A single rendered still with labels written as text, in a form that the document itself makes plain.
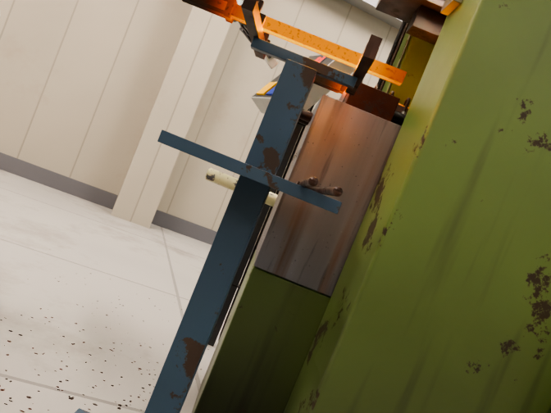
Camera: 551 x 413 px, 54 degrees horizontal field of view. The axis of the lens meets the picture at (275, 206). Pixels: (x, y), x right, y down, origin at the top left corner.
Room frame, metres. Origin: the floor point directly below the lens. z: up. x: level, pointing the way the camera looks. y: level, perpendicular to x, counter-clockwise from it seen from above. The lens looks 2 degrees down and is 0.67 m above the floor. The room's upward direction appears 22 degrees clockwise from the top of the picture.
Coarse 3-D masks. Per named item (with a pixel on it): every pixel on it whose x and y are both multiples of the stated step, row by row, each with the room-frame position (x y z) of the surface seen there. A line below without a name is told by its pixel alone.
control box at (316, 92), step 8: (312, 56) 2.15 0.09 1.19; (320, 56) 2.09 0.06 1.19; (328, 64) 1.94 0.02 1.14; (336, 64) 1.95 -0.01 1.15; (344, 64) 1.96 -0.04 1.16; (352, 72) 1.98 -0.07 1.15; (272, 80) 2.20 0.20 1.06; (312, 88) 1.92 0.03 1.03; (320, 88) 1.94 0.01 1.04; (256, 96) 2.15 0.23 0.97; (264, 96) 2.08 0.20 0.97; (312, 96) 1.93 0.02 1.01; (320, 96) 1.94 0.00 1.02; (256, 104) 2.19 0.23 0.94; (264, 104) 2.11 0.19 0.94; (312, 104) 1.93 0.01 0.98; (264, 112) 2.18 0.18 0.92
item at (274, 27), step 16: (192, 0) 1.03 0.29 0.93; (208, 0) 1.04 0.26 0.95; (224, 0) 1.03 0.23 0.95; (224, 16) 1.04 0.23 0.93; (240, 16) 1.03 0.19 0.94; (272, 32) 1.03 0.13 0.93; (288, 32) 1.02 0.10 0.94; (304, 32) 1.02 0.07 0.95; (320, 48) 1.02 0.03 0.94; (336, 48) 1.02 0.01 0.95; (352, 64) 1.03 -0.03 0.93; (384, 64) 1.02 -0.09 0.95; (400, 80) 1.02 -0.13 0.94
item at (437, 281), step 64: (512, 0) 1.05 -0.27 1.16; (448, 64) 1.09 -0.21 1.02; (512, 64) 1.05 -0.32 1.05; (448, 128) 1.05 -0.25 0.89; (512, 128) 1.05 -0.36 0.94; (384, 192) 1.19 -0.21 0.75; (448, 192) 1.05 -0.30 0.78; (512, 192) 1.05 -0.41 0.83; (384, 256) 1.05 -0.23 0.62; (448, 256) 1.05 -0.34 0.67; (512, 256) 1.05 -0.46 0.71; (384, 320) 1.05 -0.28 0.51; (448, 320) 1.05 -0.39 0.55; (512, 320) 1.05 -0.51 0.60; (320, 384) 1.05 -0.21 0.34; (384, 384) 1.05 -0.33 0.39; (448, 384) 1.05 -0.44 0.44; (512, 384) 1.06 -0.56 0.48
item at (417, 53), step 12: (408, 48) 1.72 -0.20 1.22; (420, 48) 1.72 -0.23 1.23; (432, 48) 1.72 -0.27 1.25; (396, 60) 1.82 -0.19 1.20; (408, 60) 1.72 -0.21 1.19; (420, 60) 1.72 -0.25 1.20; (408, 72) 1.72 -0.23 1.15; (420, 72) 1.72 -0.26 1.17; (396, 84) 1.72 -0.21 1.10; (408, 84) 1.72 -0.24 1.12; (396, 96) 1.72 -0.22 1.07; (408, 96) 1.72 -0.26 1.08
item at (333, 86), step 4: (316, 76) 1.52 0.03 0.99; (320, 76) 1.52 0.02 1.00; (316, 80) 1.52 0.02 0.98; (320, 80) 1.52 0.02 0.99; (324, 80) 1.52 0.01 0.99; (328, 80) 1.52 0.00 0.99; (320, 84) 1.52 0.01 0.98; (324, 84) 1.51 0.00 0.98; (328, 84) 1.52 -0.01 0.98; (332, 84) 1.52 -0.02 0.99; (336, 84) 1.52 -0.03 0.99; (340, 84) 1.52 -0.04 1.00; (328, 88) 1.53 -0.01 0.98; (332, 88) 1.51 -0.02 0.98; (336, 88) 1.52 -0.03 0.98; (340, 88) 1.50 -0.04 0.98; (344, 88) 1.50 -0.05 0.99; (336, 92) 1.53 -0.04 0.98; (340, 92) 1.53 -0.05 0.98; (400, 104) 1.52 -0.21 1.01
